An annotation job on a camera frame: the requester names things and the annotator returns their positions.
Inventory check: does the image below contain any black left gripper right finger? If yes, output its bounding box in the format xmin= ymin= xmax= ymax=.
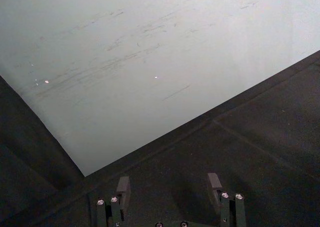
xmin=207 ymin=172 xmax=247 ymax=227

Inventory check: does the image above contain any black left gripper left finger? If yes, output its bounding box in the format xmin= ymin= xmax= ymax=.
xmin=96 ymin=176 xmax=132 ymax=227

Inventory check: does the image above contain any black table cloth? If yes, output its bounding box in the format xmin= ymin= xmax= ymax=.
xmin=0 ymin=49 xmax=320 ymax=227

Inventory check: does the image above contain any pale wall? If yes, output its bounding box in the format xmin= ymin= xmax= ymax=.
xmin=0 ymin=0 xmax=320 ymax=178

